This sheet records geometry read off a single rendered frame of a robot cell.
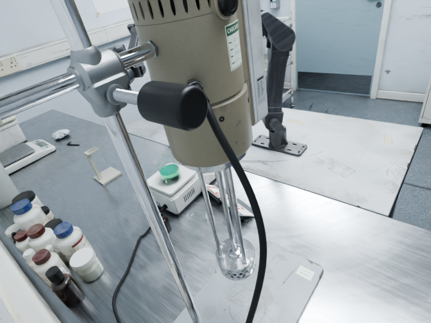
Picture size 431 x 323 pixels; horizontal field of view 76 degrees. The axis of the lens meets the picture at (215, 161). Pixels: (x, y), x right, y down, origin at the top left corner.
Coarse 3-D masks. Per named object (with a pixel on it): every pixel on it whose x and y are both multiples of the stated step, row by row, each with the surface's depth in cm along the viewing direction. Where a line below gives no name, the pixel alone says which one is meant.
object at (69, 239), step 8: (64, 224) 70; (56, 232) 68; (64, 232) 67; (72, 232) 70; (80, 232) 71; (56, 240) 69; (64, 240) 68; (72, 240) 69; (80, 240) 70; (64, 248) 68; (72, 248) 69; (80, 248) 71
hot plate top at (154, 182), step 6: (180, 168) 86; (186, 168) 86; (156, 174) 86; (186, 174) 83; (192, 174) 82; (150, 180) 84; (156, 180) 83; (180, 180) 81; (186, 180) 81; (150, 186) 82; (156, 186) 80; (162, 186) 80; (168, 186) 80; (174, 186) 79; (180, 186) 79; (162, 192) 79; (168, 192) 77; (174, 192) 78
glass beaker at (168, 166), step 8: (168, 152) 80; (160, 160) 81; (168, 160) 82; (176, 160) 78; (160, 168) 77; (168, 168) 76; (176, 168) 78; (160, 176) 79; (168, 176) 78; (176, 176) 79; (168, 184) 80
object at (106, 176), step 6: (90, 150) 99; (96, 150) 98; (90, 156) 98; (90, 162) 99; (96, 168) 101; (108, 168) 109; (96, 174) 102; (102, 174) 106; (108, 174) 105; (114, 174) 105; (120, 174) 105; (96, 180) 104; (102, 180) 103; (108, 180) 102
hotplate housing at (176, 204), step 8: (208, 176) 88; (192, 184) 83; (208, 184) 89; (152, 192) 82; (160, 192) 81; (176, 192) 80; (184, 192) 80; (192, 192) 83; (200, 192) 87; (160, 200) 82; (168, 200) 79; (176, 200) 78; (184, 200) 81; (192, 200) 85; (160, 208) 81; (168, 208) 82; (176, 208) 79; (184, 208) 83
